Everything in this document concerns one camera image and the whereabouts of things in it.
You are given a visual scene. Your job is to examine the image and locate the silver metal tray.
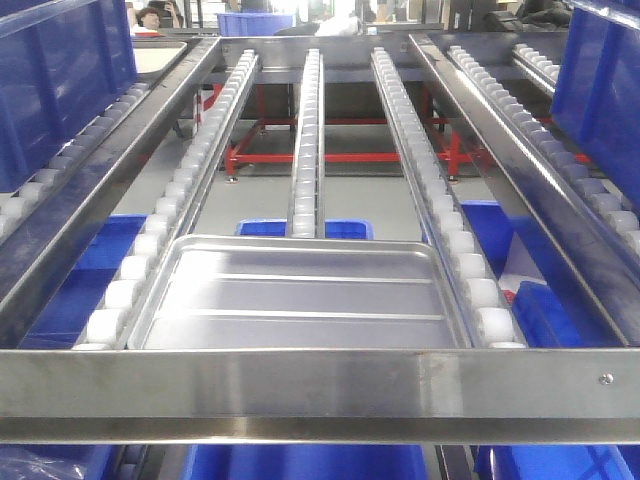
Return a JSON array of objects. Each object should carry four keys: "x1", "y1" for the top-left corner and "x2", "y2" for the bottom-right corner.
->
[{"x1": 127, "y1": 235, "x2": 469, "y2": 350}]

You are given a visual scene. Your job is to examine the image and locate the steel shelf front bar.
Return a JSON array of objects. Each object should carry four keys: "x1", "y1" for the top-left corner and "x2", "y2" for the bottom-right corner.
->
[{"x1": 1, "y1": 349, "x2": 639, "y2": 444}]

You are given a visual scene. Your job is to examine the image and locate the blue bin below centre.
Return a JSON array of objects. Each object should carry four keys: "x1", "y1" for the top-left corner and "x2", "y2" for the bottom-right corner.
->
[{"x1": 235, "y1": 218, "x2": 374, "y2": 240}]

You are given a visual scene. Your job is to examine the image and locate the blue bin below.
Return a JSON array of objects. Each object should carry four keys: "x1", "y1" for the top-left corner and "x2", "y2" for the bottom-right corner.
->
[
  {"x1": 235, "y1": 218, "x2": 374, "y2": 240},
  {"x1": 462, "y1": 200, "x2": 611, "y2": 348},
  {"x1": 19, "y1": 214, "x2": 146, "y2": 350}
]

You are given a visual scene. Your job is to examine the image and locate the centre white roller track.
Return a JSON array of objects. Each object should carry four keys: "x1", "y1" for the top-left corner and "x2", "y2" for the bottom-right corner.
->
[{"x1": 286, "y1": 49, "x2": 325, "y2": 239}]

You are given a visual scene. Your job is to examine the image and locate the white roller track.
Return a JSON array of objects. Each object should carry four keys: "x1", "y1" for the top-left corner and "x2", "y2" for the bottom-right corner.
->
[
  {"x1": 286, "y1": 49, "x2": 325, "y2": 239},
  {"x1": 73, "y1": 49, "x2": 259, "y2": 351},
  {"x1": 371, "y1": 47, "x2": 527, "y2": 349}
]

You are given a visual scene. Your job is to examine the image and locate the left white roller track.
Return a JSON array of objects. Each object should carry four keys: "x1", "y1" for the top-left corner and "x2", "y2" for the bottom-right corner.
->
[{"x1": 73, "y1": 49, "x2": 259, "y2": 351}]

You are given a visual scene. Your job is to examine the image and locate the right white roller track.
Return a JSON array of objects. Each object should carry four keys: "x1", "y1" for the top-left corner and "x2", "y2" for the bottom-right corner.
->
[{"x1": 371, "y1": 47, "x2": 527, "y2": 349}]

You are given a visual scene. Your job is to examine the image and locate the distant blue crate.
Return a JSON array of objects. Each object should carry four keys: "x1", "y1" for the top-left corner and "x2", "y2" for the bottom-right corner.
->
[{"x1": 217, "y1": 12, "x2": 294, "y2": 37}]

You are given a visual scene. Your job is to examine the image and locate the blue bin below right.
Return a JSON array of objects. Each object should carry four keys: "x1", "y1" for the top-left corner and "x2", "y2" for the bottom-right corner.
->
[{"x1": 462, "y1": 200, "x2": 611, "y2": 348}]

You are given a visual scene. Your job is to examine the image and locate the blue bin lower front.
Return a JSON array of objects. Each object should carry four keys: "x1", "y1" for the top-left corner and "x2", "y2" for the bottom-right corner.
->
[{"x1": 180, "y1": 444, "x2": 429, "y2": 479}]

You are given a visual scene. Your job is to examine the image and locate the far-right roller track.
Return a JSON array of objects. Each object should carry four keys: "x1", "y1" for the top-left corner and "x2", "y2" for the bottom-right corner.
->
[{"x1": 448, "y1": 45, "x2": 639, "y2": 254}]

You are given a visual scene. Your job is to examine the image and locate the blue bin below left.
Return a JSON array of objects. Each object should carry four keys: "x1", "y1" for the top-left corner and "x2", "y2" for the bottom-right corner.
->
[{"x1": 19, "y1": 214, "x2": 146, "y2": 350}]

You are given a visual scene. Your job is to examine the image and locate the person in background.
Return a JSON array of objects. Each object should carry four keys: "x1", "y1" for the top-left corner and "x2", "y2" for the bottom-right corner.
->
[{"x1": 131, "y1": 7, "x2": 161, "y2": 34}]

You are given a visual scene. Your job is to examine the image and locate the far-left roller track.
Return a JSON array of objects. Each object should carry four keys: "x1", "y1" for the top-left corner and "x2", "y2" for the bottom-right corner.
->
[{"x1": 1, "y1": 82, "x2": 150, "y2": 241}]

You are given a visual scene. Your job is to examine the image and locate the large blue bin right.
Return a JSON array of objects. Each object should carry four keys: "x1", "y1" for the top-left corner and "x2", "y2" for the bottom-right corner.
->
[{"x1": 551, "y1": 8, "x2": 639, "y2": 205}]

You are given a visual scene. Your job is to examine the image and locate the large blue bin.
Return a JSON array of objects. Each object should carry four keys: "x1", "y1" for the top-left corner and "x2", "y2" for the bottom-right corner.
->
[
  {"x1": 551, "y1": 8, "x2": 639, "y2": 205},
  {"x1": 1, "y1": 1, "x2": 137, "y2": 192}
]

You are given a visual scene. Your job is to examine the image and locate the large blue bin left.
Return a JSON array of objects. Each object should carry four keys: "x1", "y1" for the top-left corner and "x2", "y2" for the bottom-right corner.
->
[{"x1": 1, "y1": 1, "x2": 137, "y2": 192}]

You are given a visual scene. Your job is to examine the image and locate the left steel divider rail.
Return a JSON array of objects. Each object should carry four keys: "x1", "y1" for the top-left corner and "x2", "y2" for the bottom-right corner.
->
[{"x1": 1, "y1": 37, "x2": 221, "y2": 348}]

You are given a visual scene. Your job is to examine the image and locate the steel divider rail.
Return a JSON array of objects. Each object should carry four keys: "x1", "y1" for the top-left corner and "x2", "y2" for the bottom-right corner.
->
[
  {"x1": 409, "y1": 35, "x2": 639, "y2": 347},
  {"x1": 1, "y1": 37, "x2": 221, "y2": 348}
]

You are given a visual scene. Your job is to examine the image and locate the right steel divider rail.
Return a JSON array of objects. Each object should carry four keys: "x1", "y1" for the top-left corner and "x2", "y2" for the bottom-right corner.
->
[{"x1": 409, "y1": 35, "x2": 639, "y2": 347}]

